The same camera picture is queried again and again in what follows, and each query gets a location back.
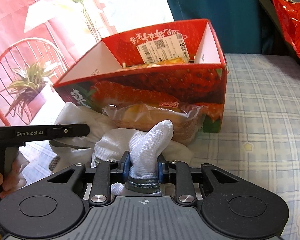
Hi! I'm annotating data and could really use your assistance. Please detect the white knit glove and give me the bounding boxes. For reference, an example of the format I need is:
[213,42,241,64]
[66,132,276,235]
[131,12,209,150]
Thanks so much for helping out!
[91,119,193,197]

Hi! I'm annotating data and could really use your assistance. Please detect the red strawberry cardboard box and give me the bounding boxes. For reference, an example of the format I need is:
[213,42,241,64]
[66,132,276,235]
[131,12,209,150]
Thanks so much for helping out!
[54,19,227,133]

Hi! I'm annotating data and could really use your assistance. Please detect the orange floral quilted mitt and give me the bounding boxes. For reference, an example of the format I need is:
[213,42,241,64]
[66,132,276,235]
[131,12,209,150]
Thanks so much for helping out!
[124,57,189,70]

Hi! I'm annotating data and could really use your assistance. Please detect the person's left hand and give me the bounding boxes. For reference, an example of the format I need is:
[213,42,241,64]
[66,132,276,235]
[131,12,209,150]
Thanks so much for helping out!
[0,151,30,199]

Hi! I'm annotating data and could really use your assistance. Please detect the white cloth bag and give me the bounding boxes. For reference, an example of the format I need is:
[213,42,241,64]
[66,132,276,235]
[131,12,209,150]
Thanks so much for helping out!
[49,102,117,172]

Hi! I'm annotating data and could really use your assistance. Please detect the plastic wrapped bread package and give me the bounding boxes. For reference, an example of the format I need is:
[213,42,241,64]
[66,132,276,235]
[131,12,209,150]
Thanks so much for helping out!
[102,102,207,145]

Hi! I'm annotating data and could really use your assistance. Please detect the blue plaid bed sheet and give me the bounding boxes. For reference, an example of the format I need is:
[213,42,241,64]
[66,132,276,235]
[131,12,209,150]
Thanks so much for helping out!
[21,54,300,239]

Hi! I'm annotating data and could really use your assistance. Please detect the white shipping label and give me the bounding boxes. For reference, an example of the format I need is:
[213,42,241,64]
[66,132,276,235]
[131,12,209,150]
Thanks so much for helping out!
[136,34,190,64]

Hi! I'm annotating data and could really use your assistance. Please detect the teal curtain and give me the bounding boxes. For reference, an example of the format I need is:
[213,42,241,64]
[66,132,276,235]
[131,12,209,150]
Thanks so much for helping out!
[167,0,262,54]

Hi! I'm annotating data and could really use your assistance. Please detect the red plastic bag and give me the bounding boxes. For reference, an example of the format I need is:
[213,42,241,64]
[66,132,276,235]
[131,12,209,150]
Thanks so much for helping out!
[272,0,300,59]

